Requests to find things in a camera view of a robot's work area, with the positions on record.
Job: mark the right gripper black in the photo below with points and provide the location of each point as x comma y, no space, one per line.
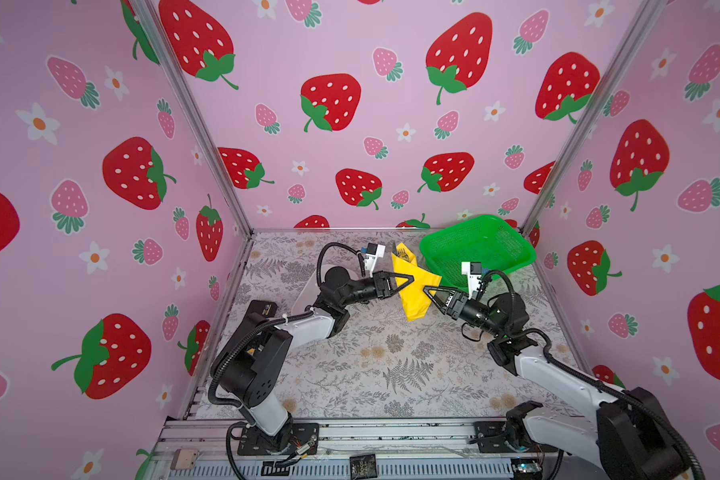
455,306

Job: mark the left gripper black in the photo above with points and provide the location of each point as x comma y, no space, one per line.
380,291

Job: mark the yellow paper napkin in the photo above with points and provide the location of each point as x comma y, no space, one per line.
415,302

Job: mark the green plastic basket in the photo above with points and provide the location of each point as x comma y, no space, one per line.
486,239

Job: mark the white rectangular tray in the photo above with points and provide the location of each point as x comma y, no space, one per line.
307,296

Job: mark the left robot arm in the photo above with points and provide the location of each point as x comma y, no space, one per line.
245,372

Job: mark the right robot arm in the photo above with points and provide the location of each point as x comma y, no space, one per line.
624,432

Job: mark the black box yellow label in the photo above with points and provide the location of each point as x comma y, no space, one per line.
262,308

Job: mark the beige small box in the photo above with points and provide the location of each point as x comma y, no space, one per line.
184,459

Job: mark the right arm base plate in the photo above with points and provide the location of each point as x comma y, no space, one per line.
495,437

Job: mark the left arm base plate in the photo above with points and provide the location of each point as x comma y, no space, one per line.
293,438

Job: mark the aluminium frame rail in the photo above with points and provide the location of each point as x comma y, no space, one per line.
397,448

